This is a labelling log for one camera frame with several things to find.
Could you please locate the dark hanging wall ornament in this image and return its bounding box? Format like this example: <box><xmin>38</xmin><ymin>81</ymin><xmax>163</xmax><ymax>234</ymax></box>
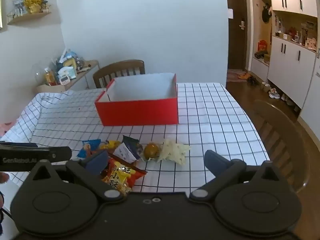
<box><xmin>262</xmin><ymin>4</ymin><xmax>273</xmax><ymax>23</ymax></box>

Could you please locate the wooden wall shelf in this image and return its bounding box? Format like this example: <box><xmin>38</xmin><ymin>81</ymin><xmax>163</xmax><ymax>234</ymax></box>
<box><xmin>7</xmin><ymin>11</ymin><xmax>52</xmax><ymax>25</ymax></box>

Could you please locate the pale tissue pack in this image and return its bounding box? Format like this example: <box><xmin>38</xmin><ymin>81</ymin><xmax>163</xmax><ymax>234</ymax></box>
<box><xmin>58</xmin><ymin>66</ymin><xmax>77</xmax><ymax>79</ymax></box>

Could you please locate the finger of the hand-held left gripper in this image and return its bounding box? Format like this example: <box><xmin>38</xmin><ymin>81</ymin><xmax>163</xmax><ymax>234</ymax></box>
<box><xmin>0</xmin><ymin>142</ymin><xmax>38</xmax><ymax>149</ymax></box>
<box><xmin>47</xmin><ymin>146</ymin><xmax>72</xmax><ymax>162</ymax></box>

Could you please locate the small photo stand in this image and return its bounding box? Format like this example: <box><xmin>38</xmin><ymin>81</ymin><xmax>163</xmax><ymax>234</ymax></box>
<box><xmin>12</xmin><ymin>0</ymin><xmax>28</xmax><ymax>15</ymax></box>

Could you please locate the clear glass dome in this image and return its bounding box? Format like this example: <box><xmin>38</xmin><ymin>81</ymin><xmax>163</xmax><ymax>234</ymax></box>
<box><xmin>31</xmin><ymin>64</ymin><xmax>49</xmax><ymax>84</ymax></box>

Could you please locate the packaged brown egg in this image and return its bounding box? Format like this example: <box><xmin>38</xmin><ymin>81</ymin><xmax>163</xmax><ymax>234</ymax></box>
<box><xmin>141</xmin><ymin>142</ymin><xmax>162</xmax><ymax>162</ymax></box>

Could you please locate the dark brown door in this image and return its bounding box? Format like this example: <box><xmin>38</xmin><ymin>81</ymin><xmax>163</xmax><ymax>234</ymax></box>
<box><xmin>225</xmin><ymin>0</ymin><xmax>250</xmax><ymax>70</ymax></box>

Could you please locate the red cardboard box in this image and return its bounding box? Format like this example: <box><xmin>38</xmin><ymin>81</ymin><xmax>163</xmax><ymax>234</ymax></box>
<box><xmin>94</xmin><ymin>73</ymin><xmax>179</xmax><ymax>126</ymax></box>

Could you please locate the large gold framed picture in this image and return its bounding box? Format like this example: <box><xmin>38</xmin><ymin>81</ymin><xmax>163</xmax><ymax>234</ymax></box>
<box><xmin>0</xmin><ymin>0</ymin><xmax>7</xmax><ymax>32</ymax></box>

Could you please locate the pale cream snack packet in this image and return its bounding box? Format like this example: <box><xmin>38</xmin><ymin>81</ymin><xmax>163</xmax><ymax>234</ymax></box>
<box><xmin>156</xmin><ymin>139</ymin><xmax>191</xmax><ymax>166</ymax></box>

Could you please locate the white and navy snack packet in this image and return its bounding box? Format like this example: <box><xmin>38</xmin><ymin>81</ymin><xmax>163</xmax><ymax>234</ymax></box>
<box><xmin>112</xmin><ymin>135</ymin><xmax>143</xmax><ymax>163</ymax></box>

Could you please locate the wooden chair with curved back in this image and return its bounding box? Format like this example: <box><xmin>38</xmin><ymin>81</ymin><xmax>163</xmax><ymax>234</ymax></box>
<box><xmin>251</xmin><ymin>99</ymin><xmax>309</xmax><ymax>193</ymax></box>

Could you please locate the white lower cabinet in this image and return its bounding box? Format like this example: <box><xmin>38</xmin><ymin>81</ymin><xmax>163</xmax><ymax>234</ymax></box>
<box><xmin>250</xmin><ymin>35</ymin><xmax>320</xmax><ymax>143</ymax></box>

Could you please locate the pink dotted cloth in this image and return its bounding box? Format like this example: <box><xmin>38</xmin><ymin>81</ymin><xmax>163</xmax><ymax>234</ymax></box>
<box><xmin>0</xmin><ymin>121</ymin><xmax>17</xmax><ymax>137</ymax></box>

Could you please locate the wooden side table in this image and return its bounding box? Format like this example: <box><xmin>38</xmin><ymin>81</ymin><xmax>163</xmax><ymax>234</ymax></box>
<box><xmin>35</xmin><ymin>60</ymin><xmax>99</xmax><ymax>93</ymax></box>

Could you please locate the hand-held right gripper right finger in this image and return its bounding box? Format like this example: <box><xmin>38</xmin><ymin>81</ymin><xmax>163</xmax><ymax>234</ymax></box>
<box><xmin>189</xmin><ymin>149</ymin><xmax>289</xmax><ymax>202</ymax></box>

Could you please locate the small yellow snack packet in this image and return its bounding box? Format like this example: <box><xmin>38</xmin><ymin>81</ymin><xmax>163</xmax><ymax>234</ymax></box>
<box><xmin>100</xmin><ymin>140</ymin><xmax>122</xmax><ymax>150</ymax></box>

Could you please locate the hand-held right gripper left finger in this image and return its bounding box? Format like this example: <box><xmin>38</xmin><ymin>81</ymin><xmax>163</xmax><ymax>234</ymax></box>
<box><xmin>24</xmin><ymin>149</ymin><xmax>124</xmax><ymax>202</ymax></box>

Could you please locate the blue snack packet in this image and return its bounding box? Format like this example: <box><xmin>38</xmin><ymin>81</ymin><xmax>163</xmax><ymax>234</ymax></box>
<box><xmin>76</xmin><ymin>139</ymin><xmax>102</xmax><ymax>158</ymax></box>

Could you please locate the white checkered tablecloth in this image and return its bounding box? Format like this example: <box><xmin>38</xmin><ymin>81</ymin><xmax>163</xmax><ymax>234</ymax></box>
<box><xmin>0</xmin><ymin>82</ymin><xmax>271</xmax><ymax>240</ymax></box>

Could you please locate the wooden slat-back chair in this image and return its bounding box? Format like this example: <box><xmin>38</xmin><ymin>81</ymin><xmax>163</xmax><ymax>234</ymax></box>
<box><xmin>92</xmin><ymin>59</ymin><xmax>146</xmax><ymax>89</ymax></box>

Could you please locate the orange drink bottle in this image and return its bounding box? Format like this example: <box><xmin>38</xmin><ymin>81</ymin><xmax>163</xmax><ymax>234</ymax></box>
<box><xmin>45</xmin><ymin>67</ymin><xmax>57</xmax><ymax>85</ymax></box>

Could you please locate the patterned doormat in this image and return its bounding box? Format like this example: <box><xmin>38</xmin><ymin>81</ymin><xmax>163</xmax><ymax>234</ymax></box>
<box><xmin>226</xmin><ymin>70</ymin><xmax>247</xmax><ymax>82</ymax></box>

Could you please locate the golden ornament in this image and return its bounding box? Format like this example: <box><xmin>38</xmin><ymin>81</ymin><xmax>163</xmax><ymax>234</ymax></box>
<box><xmin>24</xmin><ymin>0</ymin><xmax>43</xmax><ymax>14</ymax></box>

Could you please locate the red and yellow snack packet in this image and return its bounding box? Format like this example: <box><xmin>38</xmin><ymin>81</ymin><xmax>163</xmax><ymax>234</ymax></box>
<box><xmin>100</xmin><ymin>155</ymin><xmax>148</xmax><ymax>197</ymax></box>

